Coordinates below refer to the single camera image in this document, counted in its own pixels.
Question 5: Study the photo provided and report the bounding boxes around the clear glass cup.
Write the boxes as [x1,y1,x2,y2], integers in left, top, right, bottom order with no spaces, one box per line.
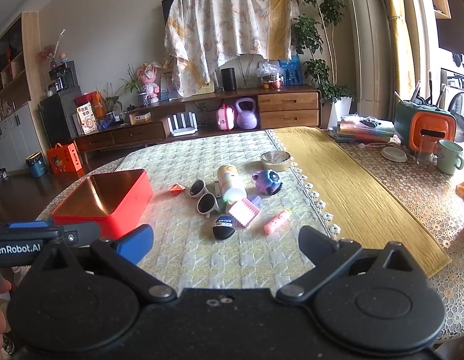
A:
[416,135,440,166]

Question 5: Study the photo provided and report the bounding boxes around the purple kettlebell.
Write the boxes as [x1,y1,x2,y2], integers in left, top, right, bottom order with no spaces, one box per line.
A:
[235,97,259,129]

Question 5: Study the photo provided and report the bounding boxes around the person's left hand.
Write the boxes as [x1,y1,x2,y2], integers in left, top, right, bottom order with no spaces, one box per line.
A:
[0,277,13,342]

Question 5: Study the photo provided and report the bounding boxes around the white sunglasses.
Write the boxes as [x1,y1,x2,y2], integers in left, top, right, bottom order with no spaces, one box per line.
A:
[189,179,222,219]

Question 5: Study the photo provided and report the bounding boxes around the white round lid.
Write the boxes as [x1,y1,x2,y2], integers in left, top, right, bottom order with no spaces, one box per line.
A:
[381,146,408,163]

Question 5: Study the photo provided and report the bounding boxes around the green and orange utensil box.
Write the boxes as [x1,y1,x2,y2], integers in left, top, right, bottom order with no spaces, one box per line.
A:
[394,101,458,152]

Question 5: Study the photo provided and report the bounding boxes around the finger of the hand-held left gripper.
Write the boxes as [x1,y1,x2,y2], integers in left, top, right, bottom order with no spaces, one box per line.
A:
[53,221,102,249]
[0,221,54,230]

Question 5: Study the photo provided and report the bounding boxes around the green mug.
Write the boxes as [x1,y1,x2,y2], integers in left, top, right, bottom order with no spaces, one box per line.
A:
[436,139,464,175]

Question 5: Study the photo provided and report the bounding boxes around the potted plant in patterned vase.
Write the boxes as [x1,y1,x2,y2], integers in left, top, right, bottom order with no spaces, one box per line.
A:
[119,65,150,106]

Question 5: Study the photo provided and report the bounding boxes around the white standing air conditioner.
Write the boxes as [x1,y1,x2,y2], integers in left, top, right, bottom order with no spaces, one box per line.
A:
[342,0,396,121]

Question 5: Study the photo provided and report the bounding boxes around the round metal ashtray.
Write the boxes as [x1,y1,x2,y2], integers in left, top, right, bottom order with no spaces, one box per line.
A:
[260,151,293,172]

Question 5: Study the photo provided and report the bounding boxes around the bunch of kitchen utensils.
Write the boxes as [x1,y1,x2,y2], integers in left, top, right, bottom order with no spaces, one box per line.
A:
[394,70,448,107]

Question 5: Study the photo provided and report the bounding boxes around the orange gift bag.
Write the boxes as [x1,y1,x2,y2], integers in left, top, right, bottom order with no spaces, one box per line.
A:
[47,142,84,175]

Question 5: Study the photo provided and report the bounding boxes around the printed snack bag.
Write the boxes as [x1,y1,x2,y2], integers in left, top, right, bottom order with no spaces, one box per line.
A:
[76,102,98,136]

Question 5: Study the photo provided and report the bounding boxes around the yellow and white bottle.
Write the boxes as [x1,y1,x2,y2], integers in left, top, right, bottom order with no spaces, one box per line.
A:
[216,164,248,205]

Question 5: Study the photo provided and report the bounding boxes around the black coffee machine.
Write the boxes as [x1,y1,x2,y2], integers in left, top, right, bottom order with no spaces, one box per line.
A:
[48,61,79,94]

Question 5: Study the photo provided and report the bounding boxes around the blue bin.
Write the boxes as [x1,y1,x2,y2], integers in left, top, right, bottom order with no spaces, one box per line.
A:
[25,152,48,178]

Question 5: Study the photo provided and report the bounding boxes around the yellow curtain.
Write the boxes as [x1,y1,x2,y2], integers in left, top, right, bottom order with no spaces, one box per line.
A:
[384,0,416,121]

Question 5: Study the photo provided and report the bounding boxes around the blue paper bag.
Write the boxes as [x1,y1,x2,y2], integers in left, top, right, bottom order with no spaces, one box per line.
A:
[279,56,303,86]

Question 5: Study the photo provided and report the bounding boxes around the pink toy case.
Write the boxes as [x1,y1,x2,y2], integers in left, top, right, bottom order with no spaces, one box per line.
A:
[216,103,236,131]

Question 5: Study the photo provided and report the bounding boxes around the white and wood box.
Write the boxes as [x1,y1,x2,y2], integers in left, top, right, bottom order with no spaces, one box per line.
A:
[129,109,153,125]

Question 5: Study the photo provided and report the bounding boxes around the black cylinder speaker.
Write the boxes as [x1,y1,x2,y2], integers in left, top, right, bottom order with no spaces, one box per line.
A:
[220,67,237,91]

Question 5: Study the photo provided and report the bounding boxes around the pink cartoon tube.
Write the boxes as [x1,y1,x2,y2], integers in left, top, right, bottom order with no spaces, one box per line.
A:
[264,208,293,235]

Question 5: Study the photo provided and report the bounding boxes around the wall cabinet with shelves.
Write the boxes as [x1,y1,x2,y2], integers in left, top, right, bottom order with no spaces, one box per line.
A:
[0,11,43,175]

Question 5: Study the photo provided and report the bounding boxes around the pink ridged plastic toy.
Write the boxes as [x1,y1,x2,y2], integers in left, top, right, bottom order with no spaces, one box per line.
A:
[226,197,262,229]

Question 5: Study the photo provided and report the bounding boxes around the blue picture card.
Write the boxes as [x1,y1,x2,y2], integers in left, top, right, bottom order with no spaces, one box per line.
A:
[160,68,176,101]

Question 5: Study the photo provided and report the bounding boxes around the stack of colourful folders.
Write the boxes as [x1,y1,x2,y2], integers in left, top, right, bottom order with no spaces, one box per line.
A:
[327,115,396,144]

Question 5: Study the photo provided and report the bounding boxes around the red tin box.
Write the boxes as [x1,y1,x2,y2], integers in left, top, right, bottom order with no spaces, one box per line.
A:
[51,169,154,241]

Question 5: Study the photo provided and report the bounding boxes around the pink plush doll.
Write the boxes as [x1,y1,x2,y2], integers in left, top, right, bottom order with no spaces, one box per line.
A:
[137,62,161,104]

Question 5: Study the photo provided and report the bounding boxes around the quilted cream mat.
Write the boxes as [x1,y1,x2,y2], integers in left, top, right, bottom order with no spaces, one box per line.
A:
[87,129,343,297]

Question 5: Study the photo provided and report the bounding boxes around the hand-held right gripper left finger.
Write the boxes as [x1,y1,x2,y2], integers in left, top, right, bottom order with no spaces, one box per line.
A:
[27,224,178,304]

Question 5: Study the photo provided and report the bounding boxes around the wooden television cabinet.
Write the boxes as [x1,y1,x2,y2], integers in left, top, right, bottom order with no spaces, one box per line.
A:
[73,84,323,164]

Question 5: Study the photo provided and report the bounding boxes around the black oval packet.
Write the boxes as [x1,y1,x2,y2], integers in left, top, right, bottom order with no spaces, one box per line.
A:
[212,214,237,241]

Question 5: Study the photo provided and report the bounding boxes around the tall potted tree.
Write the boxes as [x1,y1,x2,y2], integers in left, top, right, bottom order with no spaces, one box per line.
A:
[290,0,356,128]

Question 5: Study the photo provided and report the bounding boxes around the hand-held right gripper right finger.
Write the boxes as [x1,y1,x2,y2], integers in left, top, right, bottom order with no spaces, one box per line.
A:
[275,226,435,304]

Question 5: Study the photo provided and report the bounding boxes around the white router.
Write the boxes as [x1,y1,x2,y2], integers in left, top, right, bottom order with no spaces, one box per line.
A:
[167,112,199,137]

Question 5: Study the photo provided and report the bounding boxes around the floral cloth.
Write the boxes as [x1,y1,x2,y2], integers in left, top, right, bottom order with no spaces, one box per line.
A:
[163,0,300,96]

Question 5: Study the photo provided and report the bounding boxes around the purple cartoon figurine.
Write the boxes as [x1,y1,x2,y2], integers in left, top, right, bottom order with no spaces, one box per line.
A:
[251,169,283,196]

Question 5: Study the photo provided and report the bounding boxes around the black television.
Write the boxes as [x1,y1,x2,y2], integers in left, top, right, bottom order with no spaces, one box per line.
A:
[161,0,177,25]

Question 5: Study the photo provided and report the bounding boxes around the yellow table runner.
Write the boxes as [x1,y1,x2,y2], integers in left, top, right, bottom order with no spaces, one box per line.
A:
[273,127,453,280]

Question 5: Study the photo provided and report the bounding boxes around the plastic bag of fruit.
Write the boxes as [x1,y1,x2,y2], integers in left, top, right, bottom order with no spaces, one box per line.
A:
[256,61,284,90]

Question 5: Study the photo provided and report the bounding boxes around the black mini fridge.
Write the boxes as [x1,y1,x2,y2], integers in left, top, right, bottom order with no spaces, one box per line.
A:
[38,86,84,147]

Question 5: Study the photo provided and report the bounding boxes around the red gift box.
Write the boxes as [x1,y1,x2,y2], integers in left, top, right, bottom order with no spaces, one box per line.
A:
[75,91,105,119]

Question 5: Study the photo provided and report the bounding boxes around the small green potted plant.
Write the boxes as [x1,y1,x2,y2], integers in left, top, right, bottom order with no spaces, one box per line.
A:
[97,82,122,119]

